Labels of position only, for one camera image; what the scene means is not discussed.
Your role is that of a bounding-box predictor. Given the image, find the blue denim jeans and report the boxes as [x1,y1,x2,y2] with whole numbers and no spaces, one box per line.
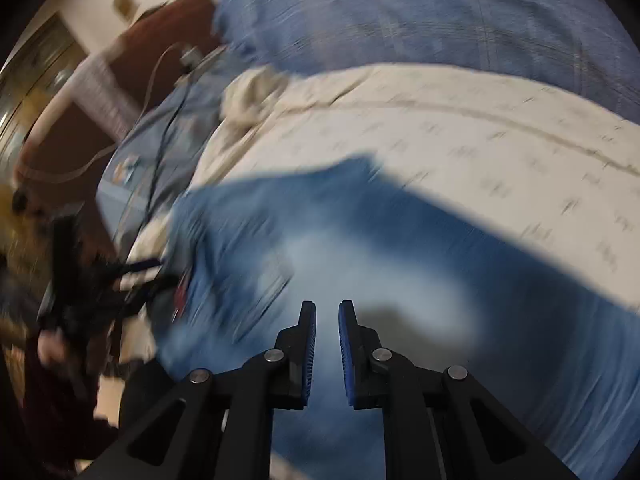
[150,158,639,479]

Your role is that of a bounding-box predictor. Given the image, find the person's left hand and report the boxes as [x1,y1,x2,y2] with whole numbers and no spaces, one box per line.
[37,330,72,367]

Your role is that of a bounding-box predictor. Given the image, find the brown wooden headboard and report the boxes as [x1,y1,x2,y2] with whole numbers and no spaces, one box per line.
[13,0,220,247]

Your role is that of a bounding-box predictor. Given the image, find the grey patterned quilt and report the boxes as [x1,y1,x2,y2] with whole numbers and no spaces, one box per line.
[96,50,248,255]

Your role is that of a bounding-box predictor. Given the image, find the cream leaf-print blanket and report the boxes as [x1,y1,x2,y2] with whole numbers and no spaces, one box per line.
[124,62,640,311]

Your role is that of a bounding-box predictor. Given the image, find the blue plaid pillow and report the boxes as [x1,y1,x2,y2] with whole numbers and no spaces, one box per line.
[214,0,639,121]

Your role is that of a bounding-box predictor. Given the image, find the white charger cable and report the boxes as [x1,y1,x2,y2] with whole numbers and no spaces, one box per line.
[14,41,189,187]

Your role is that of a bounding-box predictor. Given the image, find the black cable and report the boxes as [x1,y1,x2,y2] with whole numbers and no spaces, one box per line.
[142,77,194,231]

